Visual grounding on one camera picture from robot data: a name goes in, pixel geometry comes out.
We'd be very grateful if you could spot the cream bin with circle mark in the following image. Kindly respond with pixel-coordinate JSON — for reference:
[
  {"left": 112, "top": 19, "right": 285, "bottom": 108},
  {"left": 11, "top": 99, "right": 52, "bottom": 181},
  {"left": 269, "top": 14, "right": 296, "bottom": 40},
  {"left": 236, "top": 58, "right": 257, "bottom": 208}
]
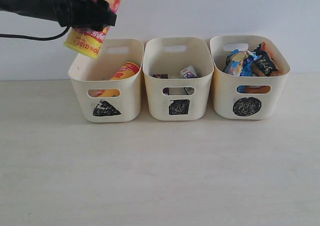
[{"left": 209, "top": 35, "right": 290, "bottom": 120}]

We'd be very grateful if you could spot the purple juice carton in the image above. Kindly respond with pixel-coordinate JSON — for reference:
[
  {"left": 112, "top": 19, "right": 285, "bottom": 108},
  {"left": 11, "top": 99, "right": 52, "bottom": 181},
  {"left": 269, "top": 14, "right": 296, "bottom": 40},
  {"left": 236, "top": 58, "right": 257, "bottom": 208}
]
[{"left": 152, "top": 74, "right": 170, "bottom": 96}]

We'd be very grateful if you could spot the orange black noodle packet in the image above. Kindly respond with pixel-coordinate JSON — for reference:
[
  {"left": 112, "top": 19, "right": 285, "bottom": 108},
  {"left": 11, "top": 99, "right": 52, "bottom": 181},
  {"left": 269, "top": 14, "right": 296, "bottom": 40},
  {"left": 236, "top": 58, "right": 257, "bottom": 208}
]
[{"left": 243, "top": 42, "right": 285, "bottom": 94}]

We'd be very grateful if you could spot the pink Lays chips can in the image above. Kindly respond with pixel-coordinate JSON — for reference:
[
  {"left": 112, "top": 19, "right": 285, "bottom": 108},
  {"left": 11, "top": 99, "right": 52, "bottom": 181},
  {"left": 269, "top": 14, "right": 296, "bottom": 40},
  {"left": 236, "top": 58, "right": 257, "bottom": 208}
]
[{"left": 64, "top": 0, "right": 122, "bottom": 58}]

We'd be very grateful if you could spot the cream bin with triangle mark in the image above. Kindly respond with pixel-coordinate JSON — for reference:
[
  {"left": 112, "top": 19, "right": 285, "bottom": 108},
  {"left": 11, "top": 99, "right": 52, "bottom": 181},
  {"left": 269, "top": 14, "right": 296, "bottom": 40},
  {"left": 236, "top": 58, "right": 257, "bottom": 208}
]
[{"left": 68, "top": 39, "right": 144, "bottom": 123}]

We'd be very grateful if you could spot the blue black noodle packet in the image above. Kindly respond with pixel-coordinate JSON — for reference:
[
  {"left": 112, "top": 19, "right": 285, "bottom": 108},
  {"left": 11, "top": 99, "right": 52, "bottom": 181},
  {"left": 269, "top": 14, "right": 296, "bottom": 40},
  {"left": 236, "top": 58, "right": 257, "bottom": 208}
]
[{"left": 223, "top": 49, "right": 258, "bottom": 77}]

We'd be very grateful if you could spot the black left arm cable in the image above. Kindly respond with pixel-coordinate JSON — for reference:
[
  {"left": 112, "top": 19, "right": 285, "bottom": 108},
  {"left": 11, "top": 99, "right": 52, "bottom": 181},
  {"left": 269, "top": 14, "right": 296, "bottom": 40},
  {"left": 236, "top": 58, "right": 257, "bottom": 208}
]
[{"left": 0, "top": 27, "right": 70, "bottom": 42}]

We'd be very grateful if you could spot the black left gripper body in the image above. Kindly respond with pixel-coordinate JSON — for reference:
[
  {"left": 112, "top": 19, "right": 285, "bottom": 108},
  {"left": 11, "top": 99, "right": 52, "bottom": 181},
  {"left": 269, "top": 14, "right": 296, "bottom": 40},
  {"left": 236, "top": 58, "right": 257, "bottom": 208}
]
[{"left": 41, "top": 0, "right": 99, "bottom": 28}]

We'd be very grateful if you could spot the yellow Lays chips can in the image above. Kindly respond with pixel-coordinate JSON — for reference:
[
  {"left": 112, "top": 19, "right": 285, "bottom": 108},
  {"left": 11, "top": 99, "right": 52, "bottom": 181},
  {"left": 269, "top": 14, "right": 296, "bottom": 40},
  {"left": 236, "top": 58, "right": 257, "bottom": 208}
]
[{"left": 88, "top": 62, "right": 140, "bottom": 97}]

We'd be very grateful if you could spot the white blue milk carton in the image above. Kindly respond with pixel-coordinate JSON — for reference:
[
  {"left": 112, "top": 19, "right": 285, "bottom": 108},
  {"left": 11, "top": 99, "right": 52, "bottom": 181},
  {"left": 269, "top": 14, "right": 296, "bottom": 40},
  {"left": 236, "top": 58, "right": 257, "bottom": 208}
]
[{"left": 180, "top": 65, "right": 198, "bottom": 95}]

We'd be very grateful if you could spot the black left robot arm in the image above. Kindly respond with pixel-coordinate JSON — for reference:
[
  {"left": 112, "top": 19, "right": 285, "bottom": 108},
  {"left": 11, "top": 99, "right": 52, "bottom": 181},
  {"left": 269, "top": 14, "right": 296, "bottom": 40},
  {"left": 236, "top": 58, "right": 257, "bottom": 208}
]
[{"left": 0, "top": 0, "right": 117, "bottom": 31}]

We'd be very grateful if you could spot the cream bin with square mark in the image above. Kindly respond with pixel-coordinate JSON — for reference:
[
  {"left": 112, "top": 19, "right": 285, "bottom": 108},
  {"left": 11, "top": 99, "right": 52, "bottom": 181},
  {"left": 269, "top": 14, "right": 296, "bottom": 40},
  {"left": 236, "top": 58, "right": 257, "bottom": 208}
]
[{"left": 142, "top": 37, "right": 214, "bottom": 121}]

